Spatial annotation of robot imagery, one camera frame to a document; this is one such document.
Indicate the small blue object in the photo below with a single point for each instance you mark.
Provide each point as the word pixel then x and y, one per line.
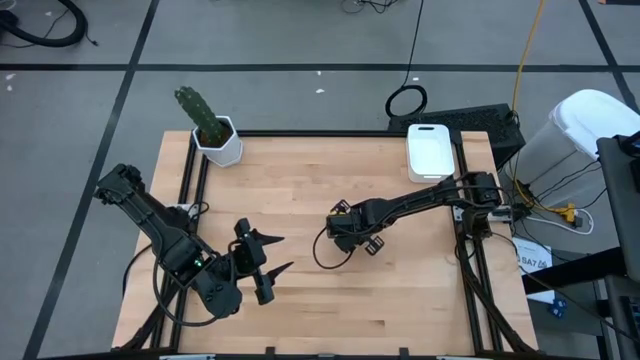
pixel 557 308

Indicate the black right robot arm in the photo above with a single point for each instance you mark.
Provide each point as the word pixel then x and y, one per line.
pixel 425 197

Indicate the green cactus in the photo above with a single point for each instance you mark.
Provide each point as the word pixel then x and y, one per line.
pixel 200 112

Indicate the white plastic basket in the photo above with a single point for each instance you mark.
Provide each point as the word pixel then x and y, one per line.
pixel 430 150

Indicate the black side desk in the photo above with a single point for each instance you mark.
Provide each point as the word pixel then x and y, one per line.
pixel 620 200

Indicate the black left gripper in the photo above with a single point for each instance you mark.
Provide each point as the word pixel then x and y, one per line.
pixel 252 260

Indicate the yellow plug connector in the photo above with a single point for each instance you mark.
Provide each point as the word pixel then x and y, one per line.
pixel 567 214

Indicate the black metal table frame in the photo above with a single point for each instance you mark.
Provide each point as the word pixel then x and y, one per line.
pixel 320 133

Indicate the white trash bin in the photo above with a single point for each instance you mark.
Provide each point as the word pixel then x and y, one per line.
pixel 590 120

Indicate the white printed paper label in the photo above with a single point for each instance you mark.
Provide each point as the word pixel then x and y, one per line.
pixel 532 260

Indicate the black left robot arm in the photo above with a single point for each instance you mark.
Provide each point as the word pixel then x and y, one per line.
pixel 165 235

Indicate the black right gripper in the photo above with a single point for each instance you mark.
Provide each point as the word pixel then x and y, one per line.
pixel 355 225

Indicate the white hexagonal plant pot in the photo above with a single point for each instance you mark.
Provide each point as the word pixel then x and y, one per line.
pixel 227 152

